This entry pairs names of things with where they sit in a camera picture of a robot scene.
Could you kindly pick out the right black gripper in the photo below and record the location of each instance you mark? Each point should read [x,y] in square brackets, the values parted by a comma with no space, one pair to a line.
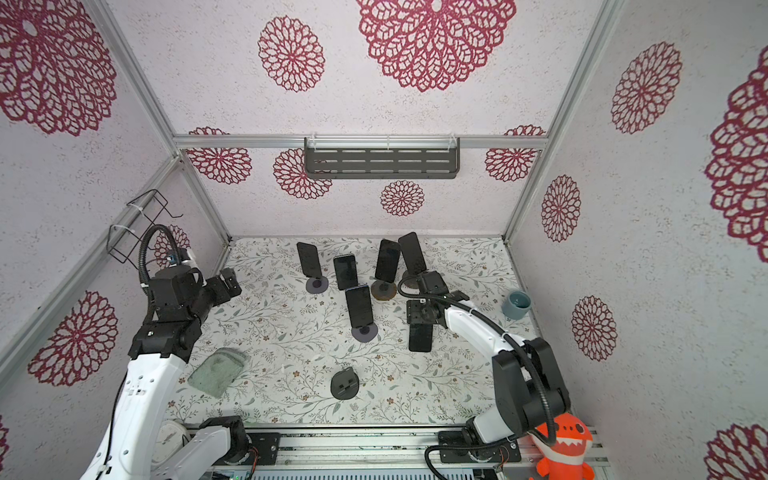
[413,314]

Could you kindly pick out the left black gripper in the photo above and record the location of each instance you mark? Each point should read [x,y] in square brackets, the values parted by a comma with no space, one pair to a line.
[223,294]

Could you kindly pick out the black smartphone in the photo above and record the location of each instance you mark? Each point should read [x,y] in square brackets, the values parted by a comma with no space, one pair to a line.
[345,267]
[420,338]
[412,253]
[309,260]
[387,261]
[359,306]

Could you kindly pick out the grey phone stand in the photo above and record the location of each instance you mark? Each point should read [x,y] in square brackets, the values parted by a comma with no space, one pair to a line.
[366,333]

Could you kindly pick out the black phone stand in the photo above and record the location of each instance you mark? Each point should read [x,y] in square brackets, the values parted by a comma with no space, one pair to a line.
[345,384]

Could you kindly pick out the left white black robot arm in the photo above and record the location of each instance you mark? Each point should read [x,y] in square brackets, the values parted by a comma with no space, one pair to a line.
[181,300]

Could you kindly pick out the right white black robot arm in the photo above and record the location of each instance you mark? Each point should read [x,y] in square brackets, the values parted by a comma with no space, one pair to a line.
[528,388]

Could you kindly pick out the wooden base phone stand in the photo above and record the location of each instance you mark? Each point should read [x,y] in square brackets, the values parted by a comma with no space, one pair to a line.
[383,290]

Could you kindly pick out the back left grey stand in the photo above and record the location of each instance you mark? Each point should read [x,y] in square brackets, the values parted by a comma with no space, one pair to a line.
[316,285]

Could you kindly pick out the green cloth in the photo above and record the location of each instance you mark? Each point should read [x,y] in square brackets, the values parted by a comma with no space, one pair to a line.
[218,371]

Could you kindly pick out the teal ceramic cup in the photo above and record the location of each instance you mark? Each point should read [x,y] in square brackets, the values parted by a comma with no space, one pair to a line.
[516,305]

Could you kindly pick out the white alarm clock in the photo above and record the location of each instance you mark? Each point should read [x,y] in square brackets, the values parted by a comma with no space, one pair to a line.
[172,437]

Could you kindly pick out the red shark plush toy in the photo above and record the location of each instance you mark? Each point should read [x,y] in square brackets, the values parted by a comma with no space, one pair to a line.
[566,458]

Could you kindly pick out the black wire wall rack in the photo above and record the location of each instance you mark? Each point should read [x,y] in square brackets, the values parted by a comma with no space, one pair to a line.
[124,237]

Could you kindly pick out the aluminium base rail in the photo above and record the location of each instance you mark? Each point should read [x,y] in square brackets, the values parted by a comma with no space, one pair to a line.
[378,447]

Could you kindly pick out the grey wall shelf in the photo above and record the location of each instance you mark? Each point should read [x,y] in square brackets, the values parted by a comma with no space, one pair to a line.
[382,160]

